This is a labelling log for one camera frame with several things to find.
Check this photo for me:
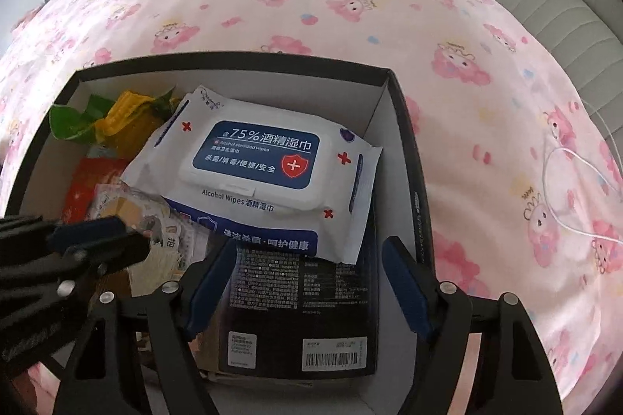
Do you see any black product box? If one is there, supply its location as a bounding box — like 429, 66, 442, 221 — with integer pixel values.
214, 215, 379, 374

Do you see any white wet wipes pack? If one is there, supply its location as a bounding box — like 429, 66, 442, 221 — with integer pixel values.
119, 85, 384, 265

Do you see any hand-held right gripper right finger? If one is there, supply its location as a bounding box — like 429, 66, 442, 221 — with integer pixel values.
381, 236, 558, 415

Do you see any red printed leaflet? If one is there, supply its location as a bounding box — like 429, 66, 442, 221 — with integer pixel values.
65, 157, 132, 221

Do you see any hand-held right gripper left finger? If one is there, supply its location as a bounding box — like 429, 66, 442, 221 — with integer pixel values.
51, 240, 239, 415

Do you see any cartoon sticker sheet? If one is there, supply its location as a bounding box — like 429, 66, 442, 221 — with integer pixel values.
90, 184, 215, 284

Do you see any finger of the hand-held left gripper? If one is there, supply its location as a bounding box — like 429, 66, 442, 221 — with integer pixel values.
46, 217, 132, 253
58, 231, 151, 299

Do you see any green and yellow snack packet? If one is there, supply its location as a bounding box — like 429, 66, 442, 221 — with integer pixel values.
50, 86, 183, 148

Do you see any white cable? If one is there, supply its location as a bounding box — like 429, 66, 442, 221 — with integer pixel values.
542, 101, 623, 245

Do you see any black cardboard storage box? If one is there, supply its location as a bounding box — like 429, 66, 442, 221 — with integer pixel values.
10, 51, 436, 415

